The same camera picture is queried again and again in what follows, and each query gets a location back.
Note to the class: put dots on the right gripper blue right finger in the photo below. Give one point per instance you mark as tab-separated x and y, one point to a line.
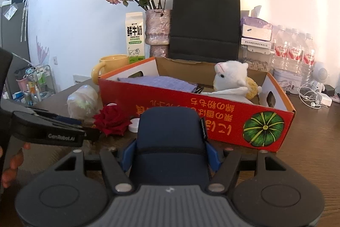
213	157

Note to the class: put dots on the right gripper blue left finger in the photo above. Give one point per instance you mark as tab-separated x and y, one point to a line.
126	155

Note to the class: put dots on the red fabric rose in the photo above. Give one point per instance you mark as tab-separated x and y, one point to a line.
111	121

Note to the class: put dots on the navy blue fabric pouch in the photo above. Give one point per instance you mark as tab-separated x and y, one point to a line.
170	149

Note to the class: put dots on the iridescent plastic bundle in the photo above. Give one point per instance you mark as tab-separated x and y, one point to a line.
82	104

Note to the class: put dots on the person's left hand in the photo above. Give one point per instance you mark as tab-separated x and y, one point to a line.
9	175

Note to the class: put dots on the white bottle cap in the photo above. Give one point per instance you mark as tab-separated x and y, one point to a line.
134	125

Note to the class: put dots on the orange red cardboard box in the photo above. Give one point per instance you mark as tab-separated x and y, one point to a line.
263	123

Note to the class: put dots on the white alpaca plush toy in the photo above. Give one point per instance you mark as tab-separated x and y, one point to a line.
232	83

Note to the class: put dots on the purple knitted cloth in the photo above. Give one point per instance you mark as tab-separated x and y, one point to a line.
162	82

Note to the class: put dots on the yellow ceramic mug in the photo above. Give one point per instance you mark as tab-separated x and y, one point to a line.
107	64

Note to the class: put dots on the white round tin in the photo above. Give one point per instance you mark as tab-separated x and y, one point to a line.
289	81

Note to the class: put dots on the clear container with grains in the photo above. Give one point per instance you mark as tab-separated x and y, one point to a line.
257	58

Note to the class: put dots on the white flat box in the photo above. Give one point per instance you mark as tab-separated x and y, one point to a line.
256	43

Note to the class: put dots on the white green milk carton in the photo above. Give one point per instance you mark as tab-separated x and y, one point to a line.
135	37

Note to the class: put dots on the black paper shopping bag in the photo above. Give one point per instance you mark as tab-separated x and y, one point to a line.
205	30

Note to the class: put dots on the water bottle pack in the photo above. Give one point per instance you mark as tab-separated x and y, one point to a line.
294	54

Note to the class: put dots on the pink textured vase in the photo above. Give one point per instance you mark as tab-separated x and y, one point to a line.
157	32

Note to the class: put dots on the white astronaut figurine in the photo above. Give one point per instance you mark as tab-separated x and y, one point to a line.
319	76

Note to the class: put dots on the purple tissue pack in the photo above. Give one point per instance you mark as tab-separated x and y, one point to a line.
253	27

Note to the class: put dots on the wire storage rack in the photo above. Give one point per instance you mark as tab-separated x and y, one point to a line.
36	83

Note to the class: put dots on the white wall panel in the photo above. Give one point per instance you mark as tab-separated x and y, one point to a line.
79	79

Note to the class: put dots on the white charger with cable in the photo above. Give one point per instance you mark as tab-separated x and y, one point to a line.
312	97

